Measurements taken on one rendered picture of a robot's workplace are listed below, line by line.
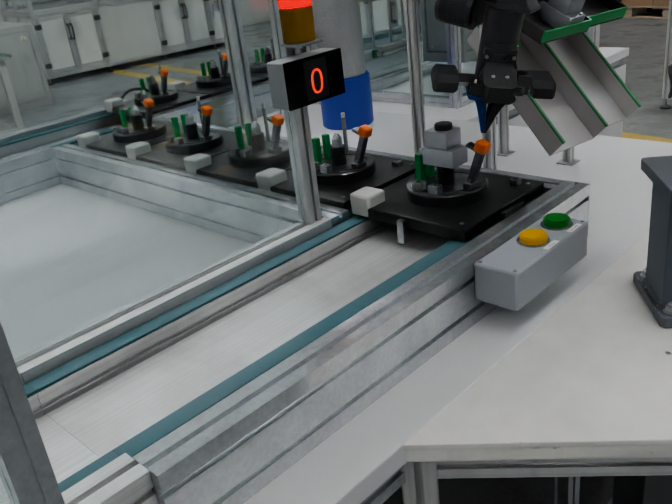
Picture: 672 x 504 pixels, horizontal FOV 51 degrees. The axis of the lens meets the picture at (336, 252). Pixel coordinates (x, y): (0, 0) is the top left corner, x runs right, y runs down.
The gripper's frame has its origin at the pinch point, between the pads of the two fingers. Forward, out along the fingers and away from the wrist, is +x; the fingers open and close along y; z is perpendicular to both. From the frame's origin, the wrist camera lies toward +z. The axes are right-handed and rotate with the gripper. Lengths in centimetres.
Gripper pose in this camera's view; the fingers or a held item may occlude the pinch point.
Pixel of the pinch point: (486, 112)
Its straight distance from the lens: 118.2
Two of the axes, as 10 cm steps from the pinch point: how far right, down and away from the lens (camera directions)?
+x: -0.4, 8.2, 5.8
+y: 10.0, 0.7, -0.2
